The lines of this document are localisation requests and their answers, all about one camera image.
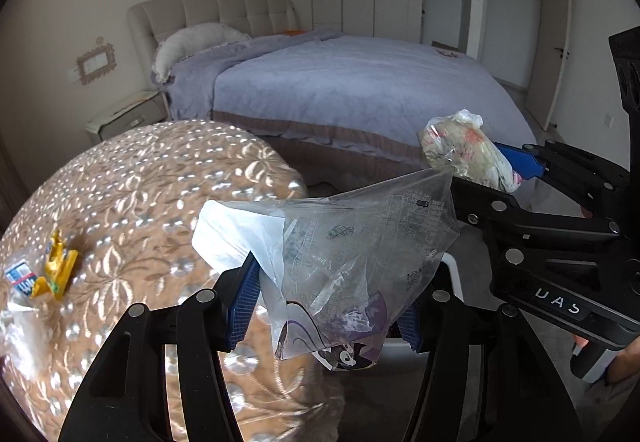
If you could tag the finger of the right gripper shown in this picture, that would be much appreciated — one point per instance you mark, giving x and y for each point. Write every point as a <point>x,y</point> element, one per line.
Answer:
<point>496,212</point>
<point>528,161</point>

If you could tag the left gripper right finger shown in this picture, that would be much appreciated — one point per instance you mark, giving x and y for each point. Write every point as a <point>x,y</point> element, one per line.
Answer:
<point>421,324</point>

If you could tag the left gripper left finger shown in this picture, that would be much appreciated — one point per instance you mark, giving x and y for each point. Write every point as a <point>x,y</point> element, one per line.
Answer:
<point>238,290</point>

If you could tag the floral wrapper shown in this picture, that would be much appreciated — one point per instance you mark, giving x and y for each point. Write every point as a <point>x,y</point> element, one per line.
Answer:
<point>458,141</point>

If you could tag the clear printed plastic bag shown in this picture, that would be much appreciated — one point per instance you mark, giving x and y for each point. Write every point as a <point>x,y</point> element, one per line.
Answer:
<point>336,273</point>

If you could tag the blue white plastic box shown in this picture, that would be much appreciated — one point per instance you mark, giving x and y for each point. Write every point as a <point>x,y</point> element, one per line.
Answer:
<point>21,277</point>

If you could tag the person's right hand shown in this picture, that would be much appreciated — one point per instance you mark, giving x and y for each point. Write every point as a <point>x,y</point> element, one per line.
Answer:
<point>590,361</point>

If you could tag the grey room door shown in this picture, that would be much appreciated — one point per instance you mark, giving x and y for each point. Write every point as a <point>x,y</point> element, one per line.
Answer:
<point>526,48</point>

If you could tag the bed with lilac cover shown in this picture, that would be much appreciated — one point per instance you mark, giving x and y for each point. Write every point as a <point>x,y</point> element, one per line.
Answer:
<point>365,95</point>

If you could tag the yellow crumpled wrapper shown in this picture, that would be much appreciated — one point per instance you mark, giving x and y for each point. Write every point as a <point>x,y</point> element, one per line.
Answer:
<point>57,269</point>

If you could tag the beige bedside table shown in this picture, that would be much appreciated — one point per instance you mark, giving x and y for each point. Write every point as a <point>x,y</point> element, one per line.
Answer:
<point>143,108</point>

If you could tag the white pillow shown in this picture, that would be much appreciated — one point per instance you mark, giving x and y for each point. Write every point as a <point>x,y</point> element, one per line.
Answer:
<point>192,40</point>

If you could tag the beige tufted headboard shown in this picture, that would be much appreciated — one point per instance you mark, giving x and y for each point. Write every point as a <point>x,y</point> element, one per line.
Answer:
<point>153,21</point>

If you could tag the framed wall switch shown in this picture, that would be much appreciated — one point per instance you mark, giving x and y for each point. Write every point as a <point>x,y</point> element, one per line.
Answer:
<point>96,63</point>

